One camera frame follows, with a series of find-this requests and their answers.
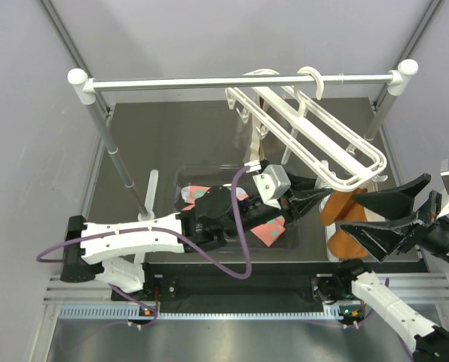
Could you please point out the white plastic clip hanger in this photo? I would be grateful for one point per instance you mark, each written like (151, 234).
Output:
(340, 157)

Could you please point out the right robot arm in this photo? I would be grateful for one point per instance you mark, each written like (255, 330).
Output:
(394, 297)

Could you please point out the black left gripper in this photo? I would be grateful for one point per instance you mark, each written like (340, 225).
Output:
(299, 204)

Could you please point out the silver clothes rack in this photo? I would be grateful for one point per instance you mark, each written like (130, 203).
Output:
(88, 89)

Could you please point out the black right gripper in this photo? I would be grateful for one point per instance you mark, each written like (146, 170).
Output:
(379, 237)

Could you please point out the orange beige sock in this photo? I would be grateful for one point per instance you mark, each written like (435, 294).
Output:
(343, 246)

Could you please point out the grey cable duct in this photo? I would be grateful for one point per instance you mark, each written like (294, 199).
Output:
(134, 312)

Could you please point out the clear plastic bin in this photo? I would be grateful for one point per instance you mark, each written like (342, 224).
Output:
(210, 223)

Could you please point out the pink patterned sock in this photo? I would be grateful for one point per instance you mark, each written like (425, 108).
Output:
(269, 232)
(190, 194)

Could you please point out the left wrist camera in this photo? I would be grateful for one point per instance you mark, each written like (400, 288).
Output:
(272, 183)

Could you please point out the grey beige sock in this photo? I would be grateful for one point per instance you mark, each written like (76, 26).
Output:
(253, 136)

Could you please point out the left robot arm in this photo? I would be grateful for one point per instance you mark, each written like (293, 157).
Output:
(97, 252)

